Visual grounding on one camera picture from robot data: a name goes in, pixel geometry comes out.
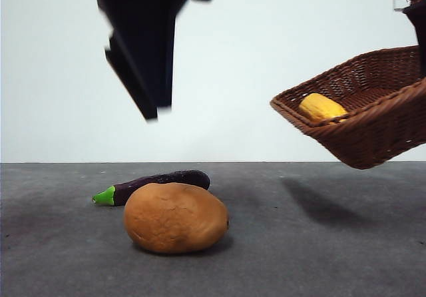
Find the brown wicker basket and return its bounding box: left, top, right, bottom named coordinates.
left=270, top=45, right=426, bottom=170

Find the yellow corn cob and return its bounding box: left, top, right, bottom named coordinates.
left=298, top=93, right=349, bottom=124

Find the purple eggplant with green stem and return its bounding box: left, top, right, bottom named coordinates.
left=92, top=169, right=211, bottom=207

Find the brown potato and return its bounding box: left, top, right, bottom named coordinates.
left=123, top=182, right=230, bottom=254

